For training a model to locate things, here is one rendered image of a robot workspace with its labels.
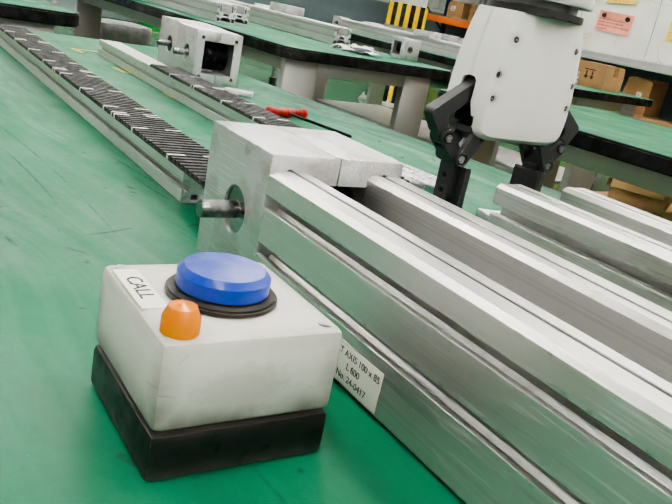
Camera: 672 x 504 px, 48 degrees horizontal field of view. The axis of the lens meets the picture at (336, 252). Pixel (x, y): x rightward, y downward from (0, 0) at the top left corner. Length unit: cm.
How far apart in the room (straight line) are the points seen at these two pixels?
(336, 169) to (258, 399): 21
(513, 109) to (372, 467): 35
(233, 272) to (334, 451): 9
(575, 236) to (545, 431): 25
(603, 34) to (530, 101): 312
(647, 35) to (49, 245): 327
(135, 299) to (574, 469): 18
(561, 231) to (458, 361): 22
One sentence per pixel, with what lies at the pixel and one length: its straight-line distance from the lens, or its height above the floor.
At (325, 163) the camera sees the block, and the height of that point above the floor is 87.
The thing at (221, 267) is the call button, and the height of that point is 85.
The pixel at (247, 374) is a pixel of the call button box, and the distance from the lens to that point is 30.
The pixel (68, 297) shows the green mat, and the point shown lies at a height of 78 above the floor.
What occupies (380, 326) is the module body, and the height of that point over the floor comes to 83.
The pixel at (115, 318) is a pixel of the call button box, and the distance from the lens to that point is 33.
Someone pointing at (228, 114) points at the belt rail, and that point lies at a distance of 103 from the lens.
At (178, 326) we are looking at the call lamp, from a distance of 28.
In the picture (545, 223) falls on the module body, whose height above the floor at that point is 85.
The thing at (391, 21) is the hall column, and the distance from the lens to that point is 868.
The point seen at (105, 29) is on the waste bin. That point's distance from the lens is 542.
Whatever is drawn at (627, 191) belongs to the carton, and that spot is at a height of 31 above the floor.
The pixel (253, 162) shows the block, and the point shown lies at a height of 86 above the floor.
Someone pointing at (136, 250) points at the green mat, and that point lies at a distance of 54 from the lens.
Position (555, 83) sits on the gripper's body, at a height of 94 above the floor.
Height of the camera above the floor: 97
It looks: 18 degrees down
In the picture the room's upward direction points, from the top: 12 degrees clockwise
